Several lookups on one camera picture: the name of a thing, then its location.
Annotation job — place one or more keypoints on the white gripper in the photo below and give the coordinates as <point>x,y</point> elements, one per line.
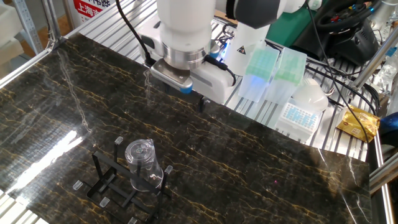
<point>214,85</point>

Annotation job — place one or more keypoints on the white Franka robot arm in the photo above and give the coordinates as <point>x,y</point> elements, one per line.
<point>186,25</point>

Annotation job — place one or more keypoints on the green pipette tip box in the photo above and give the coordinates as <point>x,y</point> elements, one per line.
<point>290,68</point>
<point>261,62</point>

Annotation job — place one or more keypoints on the blue pipette tip box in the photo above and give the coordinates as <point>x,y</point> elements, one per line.
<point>297,119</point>

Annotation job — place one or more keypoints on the white translucent plastic lid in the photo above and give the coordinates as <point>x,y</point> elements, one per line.
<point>311,96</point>

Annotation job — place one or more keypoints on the green board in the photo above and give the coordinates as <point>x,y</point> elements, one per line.
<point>289,28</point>

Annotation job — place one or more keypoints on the red and white sign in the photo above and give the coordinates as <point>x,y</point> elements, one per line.
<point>90,11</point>

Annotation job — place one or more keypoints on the gold foil packet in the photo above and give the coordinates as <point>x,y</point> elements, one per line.
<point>357,123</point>

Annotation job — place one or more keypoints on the black racing steering wheel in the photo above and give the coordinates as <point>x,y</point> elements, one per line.
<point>351,43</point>

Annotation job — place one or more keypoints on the clear plastic bag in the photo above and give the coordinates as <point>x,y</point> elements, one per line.
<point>387,73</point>

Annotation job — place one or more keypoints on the perforated metal shelf upright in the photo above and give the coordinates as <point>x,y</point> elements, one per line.
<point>29,29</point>

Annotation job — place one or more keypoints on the dark blue object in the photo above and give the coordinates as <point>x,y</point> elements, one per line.
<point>390,127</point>

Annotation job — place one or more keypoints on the white foam box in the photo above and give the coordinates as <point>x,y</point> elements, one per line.
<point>9,28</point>

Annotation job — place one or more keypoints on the aluminium frame post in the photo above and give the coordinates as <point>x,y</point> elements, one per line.
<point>373,62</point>

